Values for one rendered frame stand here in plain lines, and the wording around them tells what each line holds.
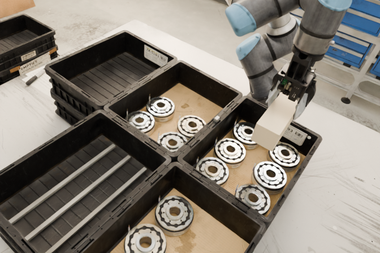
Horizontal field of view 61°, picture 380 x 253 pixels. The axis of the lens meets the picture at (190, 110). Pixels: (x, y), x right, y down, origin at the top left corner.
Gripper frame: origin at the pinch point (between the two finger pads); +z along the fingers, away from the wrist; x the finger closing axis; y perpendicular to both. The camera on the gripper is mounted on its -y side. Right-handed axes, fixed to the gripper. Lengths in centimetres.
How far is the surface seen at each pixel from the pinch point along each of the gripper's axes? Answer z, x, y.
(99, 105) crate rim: 17, -50, 19
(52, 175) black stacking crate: 26, -47, 41
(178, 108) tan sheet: 26.6, -35.6, -6.1
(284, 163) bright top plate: 23.3, 6.4, -4.5
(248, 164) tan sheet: 26.5, -3.0, 0.6
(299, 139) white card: 21.1, 6.8, -15.8
